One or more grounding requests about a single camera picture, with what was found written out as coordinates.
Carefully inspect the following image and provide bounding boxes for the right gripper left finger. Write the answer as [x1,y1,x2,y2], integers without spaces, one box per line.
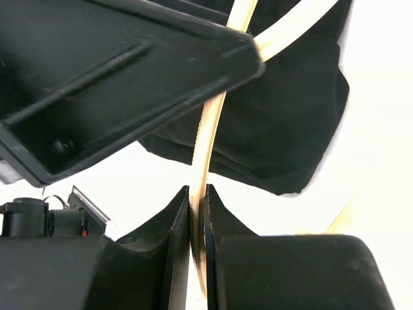
[84,186,190,309]

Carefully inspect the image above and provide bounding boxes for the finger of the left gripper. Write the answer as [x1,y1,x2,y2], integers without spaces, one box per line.
[1,1,265,187]

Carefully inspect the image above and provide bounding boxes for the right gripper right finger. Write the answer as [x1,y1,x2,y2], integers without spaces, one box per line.
[203,185,394,310]

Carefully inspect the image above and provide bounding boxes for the black trousers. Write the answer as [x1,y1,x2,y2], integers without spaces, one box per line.
[138,0,352,196]

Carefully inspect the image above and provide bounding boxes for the beige wooden hanger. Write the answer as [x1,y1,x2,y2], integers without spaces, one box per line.
[188,0,361,300]

